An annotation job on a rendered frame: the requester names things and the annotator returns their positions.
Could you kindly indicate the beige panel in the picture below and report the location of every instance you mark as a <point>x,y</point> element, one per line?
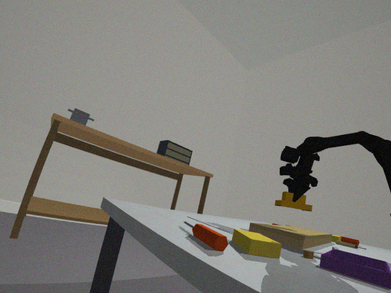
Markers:
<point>292,236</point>

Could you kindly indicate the small brown block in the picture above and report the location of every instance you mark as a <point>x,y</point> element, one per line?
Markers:
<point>308,254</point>

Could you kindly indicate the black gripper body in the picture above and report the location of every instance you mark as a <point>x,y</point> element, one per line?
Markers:
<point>303,176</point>

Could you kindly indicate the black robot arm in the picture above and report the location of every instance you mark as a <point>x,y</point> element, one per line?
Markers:
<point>380,148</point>

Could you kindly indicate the purple tray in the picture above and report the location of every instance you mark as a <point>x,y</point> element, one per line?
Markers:
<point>361,267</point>

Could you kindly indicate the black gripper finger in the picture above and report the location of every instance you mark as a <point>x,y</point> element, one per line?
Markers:
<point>300,189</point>
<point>290,188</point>

